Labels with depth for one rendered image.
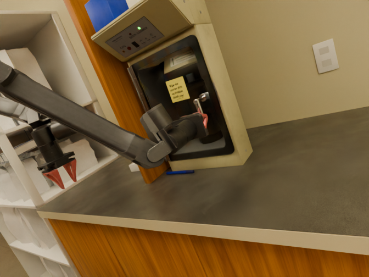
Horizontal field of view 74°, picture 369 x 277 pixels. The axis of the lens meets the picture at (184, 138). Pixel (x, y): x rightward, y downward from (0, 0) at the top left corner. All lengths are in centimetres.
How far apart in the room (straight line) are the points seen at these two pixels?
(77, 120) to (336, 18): 94
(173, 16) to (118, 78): 35
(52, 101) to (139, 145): 21
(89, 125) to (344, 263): 59
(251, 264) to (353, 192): 29
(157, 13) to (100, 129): 37
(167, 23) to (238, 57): 51
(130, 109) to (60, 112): 43
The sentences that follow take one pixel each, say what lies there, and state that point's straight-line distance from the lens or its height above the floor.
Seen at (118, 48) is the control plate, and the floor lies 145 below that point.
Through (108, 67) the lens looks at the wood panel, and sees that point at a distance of 98.
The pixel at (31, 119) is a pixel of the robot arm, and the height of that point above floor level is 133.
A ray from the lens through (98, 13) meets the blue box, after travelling 88.
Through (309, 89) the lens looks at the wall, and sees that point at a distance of 116.
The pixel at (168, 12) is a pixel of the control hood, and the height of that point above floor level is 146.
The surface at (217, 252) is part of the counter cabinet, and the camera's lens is 73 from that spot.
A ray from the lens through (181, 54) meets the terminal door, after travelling 81.
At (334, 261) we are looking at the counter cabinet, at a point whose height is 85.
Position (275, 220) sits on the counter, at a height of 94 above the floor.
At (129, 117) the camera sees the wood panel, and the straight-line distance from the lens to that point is 97.
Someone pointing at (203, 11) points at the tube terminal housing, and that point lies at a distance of 87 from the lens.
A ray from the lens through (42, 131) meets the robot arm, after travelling 87.
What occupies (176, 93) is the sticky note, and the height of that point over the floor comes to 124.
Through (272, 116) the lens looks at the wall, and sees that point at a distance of 122.
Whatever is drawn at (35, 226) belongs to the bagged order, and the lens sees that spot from 207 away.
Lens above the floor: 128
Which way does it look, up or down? 13 degrees down
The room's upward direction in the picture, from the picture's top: 21 degrees counter-clockwise
